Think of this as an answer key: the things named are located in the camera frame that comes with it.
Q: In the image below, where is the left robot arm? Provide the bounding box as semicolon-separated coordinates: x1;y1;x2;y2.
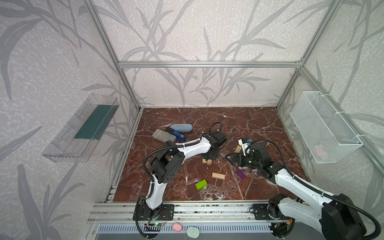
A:
142;131;227;211

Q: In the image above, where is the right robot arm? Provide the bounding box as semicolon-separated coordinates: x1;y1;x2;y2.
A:
225;141;367;240

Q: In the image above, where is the purple block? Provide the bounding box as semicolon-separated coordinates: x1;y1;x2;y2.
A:
236;170;246;180

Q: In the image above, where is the green block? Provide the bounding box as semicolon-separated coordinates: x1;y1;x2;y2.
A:
196;180;208;191

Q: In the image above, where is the grey rectangular sponge block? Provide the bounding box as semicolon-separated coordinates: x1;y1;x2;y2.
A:
153;129;177;143

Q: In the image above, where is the blue grey oval case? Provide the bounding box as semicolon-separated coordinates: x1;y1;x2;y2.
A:
170;124;193;133

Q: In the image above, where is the blue stapler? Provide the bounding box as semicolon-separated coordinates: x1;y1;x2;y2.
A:
166;127;186;142

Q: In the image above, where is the pink object in basket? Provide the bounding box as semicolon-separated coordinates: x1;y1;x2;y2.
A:
314;145;328;158

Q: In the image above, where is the right circuit board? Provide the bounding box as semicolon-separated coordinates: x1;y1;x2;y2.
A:
270;219;295;239

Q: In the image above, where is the circuit board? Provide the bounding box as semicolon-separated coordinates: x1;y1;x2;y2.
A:
270;219;295;239
144;221;167;232

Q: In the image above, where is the mint green blob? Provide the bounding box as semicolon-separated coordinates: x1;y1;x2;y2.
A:
186;227;200;239

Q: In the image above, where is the pink eraser blob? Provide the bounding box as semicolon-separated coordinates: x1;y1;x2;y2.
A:
172;223;183;233

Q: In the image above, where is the left circuit board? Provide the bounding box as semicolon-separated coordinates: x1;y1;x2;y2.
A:
144;221;167;232

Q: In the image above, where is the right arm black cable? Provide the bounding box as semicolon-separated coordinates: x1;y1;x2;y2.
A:
247;139;382;240

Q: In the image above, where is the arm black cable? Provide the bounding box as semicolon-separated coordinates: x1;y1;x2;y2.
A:
247;139;382;240
134;121;223;240

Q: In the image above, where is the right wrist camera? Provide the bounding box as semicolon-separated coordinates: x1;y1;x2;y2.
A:
238;138;252;156

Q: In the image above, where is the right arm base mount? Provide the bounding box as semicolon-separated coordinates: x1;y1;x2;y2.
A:
249;204;291;222

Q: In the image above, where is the white wire wall basket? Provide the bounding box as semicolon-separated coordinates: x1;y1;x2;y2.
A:
290;91;364;164

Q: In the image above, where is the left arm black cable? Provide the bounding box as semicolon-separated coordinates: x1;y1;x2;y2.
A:
134;121;223;240

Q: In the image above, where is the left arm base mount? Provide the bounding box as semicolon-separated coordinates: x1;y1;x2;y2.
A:
133;204;175;221

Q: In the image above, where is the aluminium front rail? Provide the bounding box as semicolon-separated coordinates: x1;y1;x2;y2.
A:
86;201;340;224

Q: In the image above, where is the clear plastic wall bin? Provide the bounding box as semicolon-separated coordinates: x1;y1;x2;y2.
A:
42;94;120;163

